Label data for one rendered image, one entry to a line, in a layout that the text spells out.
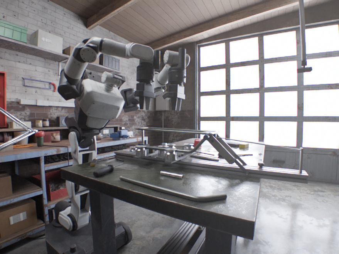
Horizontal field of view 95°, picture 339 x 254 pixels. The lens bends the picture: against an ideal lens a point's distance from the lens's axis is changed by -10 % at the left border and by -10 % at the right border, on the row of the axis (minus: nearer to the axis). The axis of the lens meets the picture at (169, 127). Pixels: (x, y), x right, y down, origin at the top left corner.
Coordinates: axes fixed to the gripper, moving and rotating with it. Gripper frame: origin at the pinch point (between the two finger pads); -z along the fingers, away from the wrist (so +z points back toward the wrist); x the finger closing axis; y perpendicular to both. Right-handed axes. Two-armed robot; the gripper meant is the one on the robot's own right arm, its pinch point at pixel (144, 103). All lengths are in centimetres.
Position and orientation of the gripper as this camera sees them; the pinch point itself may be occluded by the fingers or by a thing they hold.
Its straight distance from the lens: 85.9
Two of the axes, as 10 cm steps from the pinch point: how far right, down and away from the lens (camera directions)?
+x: -5.2, 0.3, -8.5
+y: 8.5, 0.5, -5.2
